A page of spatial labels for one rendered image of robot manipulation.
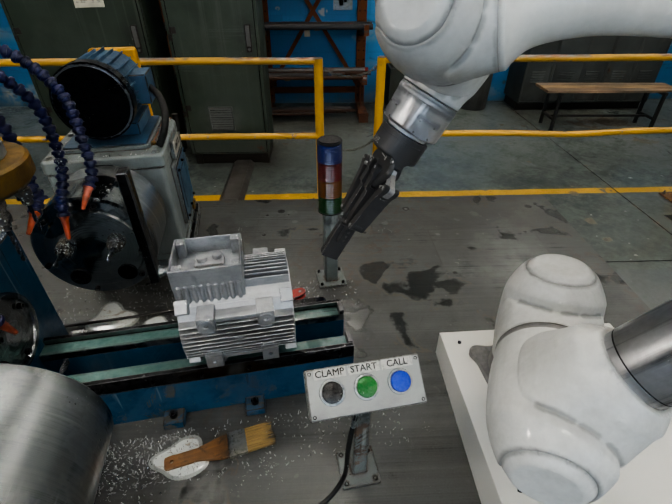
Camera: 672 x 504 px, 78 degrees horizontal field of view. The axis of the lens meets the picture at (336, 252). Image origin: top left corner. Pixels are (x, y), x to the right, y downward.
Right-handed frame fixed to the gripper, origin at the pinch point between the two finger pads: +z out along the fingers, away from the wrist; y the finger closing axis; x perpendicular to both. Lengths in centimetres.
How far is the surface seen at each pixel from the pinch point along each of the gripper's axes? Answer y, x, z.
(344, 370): 18.7, 2.8, 10.1
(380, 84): -214, 72, -10
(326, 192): -33.5, 7.1, 5.7
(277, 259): -6.7, -5.1, 11.8
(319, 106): -218, 45, 21
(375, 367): 18.9, 6.9, 7.9
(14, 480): 29.8, -31.3, 24.7
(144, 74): -65, -41, 8
